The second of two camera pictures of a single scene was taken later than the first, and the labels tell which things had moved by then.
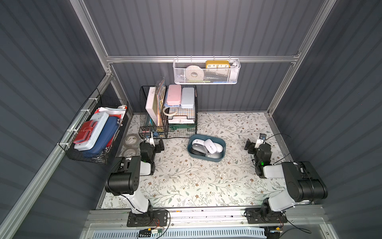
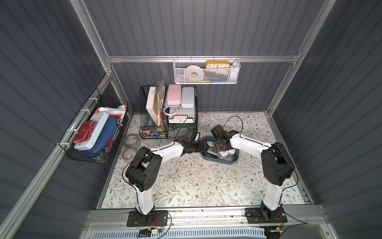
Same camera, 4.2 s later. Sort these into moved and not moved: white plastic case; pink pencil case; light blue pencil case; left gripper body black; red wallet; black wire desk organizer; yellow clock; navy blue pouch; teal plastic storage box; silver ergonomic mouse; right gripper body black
Moved: right gripper body black; left gripper body black; teal plastic storage box; silver ergonomic mouse
Not moved: navy blue pouch; white plastic case; black wire desk organizer; light blue pencil case; red wallet; pink pencil case; yellow clock
